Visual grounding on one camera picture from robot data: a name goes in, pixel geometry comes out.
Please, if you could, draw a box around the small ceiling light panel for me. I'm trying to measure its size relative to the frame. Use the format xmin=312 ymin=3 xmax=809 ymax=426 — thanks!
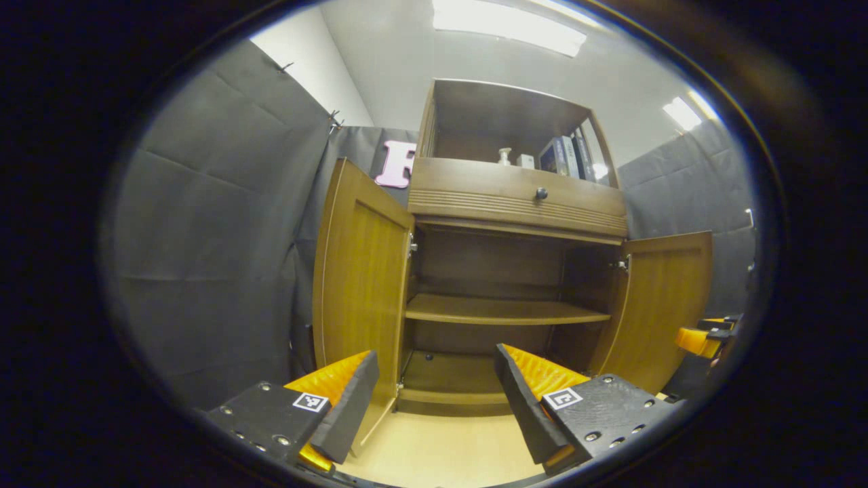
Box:
xmin=663 ymin=97 xmax=703 ymax=131

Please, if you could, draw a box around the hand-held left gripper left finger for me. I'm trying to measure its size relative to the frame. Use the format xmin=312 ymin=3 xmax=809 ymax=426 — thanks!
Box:
xmin=203 ymin=350 xmax=381 ymax=475

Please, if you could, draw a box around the wooden shoe cabinet door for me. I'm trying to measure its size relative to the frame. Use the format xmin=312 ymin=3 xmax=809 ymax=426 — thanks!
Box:
xmin=587 ymin=231 xmax=714 ymax=395
xmin=312 ymin=158 xmax=416 ymax=456

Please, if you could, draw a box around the wooden double-door shoe cabinet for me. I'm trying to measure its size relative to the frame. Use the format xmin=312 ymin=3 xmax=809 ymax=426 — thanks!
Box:
xmin=403 ymin=79 xmax=630 ymax=416

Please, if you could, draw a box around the dark blue book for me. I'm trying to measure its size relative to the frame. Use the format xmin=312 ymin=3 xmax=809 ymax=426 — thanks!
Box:
xmin=538 ymin=138 xmax=569 ymax=176
xmin=559 ymin=136 xmax=585 ymax=179
xmin=573 ymin=130 xmax=597 ymax=182

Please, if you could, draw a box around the wooden cabinet shelf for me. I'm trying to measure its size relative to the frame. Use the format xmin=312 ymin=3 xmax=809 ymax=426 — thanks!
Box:
xmin=406 ymin=293 xmax=611 ymax=326

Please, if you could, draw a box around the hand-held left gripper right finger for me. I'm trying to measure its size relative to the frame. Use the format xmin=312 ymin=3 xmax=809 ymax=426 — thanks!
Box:
xmin=494 ymin=343 xmax=679 ymax=475

